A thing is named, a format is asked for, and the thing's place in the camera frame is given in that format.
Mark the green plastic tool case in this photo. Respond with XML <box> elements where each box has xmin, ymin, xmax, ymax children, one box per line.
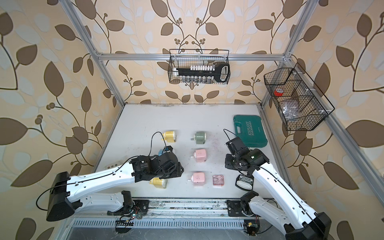
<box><xmin>233</xmin><ymin>115</ymin><xmax>268</xmax><ymax>148</ymax></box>

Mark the black wire basket right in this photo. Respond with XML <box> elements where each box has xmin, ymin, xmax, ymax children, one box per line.
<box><xmin>264</xmin><ymin>63</ymin><xmax>335</xmax><ymax>131</ymax></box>

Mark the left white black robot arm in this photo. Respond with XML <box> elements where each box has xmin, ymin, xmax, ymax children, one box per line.
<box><xmin>46</xmin><ymin>151</ymin><xmax>184</xmax><ymax>222</ymax></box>

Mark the black socket holder rail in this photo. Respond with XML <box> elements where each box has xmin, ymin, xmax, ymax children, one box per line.
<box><xmin>168</xmin><ymin>62</ymin><xmax>231</xmax><ymax>84</ymax></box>

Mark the white button control box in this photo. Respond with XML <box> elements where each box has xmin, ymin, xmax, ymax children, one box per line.
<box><xmin>104</xmin><ymin>162</ymin><xmax>121</xmax><ymax>170</ymax></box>

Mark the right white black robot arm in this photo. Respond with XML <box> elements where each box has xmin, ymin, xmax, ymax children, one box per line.
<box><xmin>225</xmin><ymin>137</ymin><xmax>332</xmax><ymax>240</ymax></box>

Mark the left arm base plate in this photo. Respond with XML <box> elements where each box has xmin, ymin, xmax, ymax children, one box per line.
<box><xmin>107</xmin><ymin>200</ymin><xmax>150</xmax><ymax>216</ymax></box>

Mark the pink tray bottom row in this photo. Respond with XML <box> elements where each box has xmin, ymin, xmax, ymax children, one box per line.
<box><xmin>213</xmin><ymin>175</ymin><xmax>225</xmax><ymax>187</ymax></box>

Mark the clear plastic bag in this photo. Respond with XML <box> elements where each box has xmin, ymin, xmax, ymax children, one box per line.
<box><xmin>281</xmin><ymin>100</ymin><xmax>301</xmax><ymax>121</ymax></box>

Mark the black socket rail on table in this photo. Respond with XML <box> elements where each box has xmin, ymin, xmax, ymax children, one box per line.
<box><xmin>235</xmin><ymin>175</ymin><xmax>254</xmax><ymax>191</ymax></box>

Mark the aluminium front rail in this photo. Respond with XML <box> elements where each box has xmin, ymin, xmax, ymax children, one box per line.
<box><xmin>63</xmin><ymin>197</ymin><xmax>313</xmax><ymax>220</ymax></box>

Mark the yellow sharpener top row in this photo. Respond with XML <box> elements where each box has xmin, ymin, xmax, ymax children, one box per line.
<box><xmin>163</xmin><ymin>131</ymin><xmax>177</xmax><ymax>143</ymax></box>

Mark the pink sharpener row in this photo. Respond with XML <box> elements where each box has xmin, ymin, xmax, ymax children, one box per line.
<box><xmin>188</xmin><ymin>172</ymin><xmax>206</xmax><ymax>186</ymax></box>
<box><xmin>191</xmin><ymin>149</ymin><xmax>207</xmax><ymax>163</ymax></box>

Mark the black wire basket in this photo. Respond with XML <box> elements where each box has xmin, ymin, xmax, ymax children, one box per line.
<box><xmin>264</xmin><ymin>63</ymin><xmax>335</xmax><ymax>131</ymax></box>
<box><xmin>168</xmin><ymin>48</ymin><xmax>231</xmax><ymax>85</ymax></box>

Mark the pink sharpener bottom row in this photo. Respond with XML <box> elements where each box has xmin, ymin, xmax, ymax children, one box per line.
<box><xmin>188</xmin><ymin>172</ymin><xmax>206</xmax><ymax>186</ymax></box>

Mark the black wire basket back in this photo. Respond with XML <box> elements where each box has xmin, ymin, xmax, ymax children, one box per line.
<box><xmin>168</xmin><ymin>48</ymin><xmax>231</xmax><ymax>85</ymax></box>

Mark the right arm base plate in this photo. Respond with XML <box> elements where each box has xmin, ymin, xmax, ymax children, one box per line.
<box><xmin>226</xmin><ymin>200</ymin><xmax>247</xmax><ymax>217</ymax></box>

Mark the green pencil sharpener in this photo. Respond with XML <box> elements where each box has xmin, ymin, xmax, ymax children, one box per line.
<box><xmin>191</xmin><ymin>132</ymin><xmax>207</xmax><ymax>145</ymax></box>

